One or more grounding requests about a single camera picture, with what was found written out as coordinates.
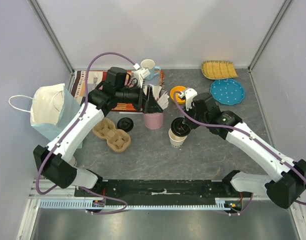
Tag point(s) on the pink straw holder cup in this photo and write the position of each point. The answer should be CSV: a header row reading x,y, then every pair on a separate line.
x,y
153,121

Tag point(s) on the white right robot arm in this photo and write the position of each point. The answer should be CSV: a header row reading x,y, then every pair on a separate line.
x,y
285,178

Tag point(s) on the colourful striped placemat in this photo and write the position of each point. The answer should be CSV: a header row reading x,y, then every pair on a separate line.
x,y
78,87

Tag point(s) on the white wrapped straw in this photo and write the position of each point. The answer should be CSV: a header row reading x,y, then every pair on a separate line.
x,y
156,91
163,101

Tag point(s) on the black plastic cup lid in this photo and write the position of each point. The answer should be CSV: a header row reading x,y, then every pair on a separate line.
x,y
175,127

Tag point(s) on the grey slotted cable duct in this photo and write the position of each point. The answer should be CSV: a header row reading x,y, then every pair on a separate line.
x,y
89,204

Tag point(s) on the blue polka dot plate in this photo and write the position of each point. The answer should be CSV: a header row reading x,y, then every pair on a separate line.
x,y
227,91

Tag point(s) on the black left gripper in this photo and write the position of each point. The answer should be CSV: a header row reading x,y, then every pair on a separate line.
x,y
147,103

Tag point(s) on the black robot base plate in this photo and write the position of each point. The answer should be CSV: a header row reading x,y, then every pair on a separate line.
x,y
167,192

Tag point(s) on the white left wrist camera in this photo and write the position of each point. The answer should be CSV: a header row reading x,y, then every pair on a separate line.
x,y
140,74

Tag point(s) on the white paper coffee cup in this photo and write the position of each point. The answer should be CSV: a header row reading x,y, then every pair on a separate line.
x,y
176,141

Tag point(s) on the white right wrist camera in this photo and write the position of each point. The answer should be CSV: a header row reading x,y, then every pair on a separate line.
x,y
188,95

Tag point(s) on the silver fork pink handle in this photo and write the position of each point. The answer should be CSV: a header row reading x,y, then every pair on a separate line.
x,y
95,79

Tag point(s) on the yellow woven tray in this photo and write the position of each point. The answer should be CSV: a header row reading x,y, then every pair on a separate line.
x,y
218,69

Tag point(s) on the light blue mug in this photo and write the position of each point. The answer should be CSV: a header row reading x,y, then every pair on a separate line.
x,y
154,70

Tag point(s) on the brown cardboard cup carrier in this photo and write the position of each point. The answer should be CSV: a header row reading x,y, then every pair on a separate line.
x,y
117,139

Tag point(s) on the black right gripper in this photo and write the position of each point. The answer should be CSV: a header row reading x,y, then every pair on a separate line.
x,y
192,122

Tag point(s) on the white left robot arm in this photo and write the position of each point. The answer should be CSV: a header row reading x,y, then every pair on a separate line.
x,y
53,160

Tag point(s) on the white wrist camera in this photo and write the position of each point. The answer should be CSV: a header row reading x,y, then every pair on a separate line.
x,y
188,95
140,74

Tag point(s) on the light blue paper bag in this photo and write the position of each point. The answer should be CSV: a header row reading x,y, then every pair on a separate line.
x,y
52,109

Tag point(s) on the orange bowl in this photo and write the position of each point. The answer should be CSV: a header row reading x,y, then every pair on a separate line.
x,y
175,95

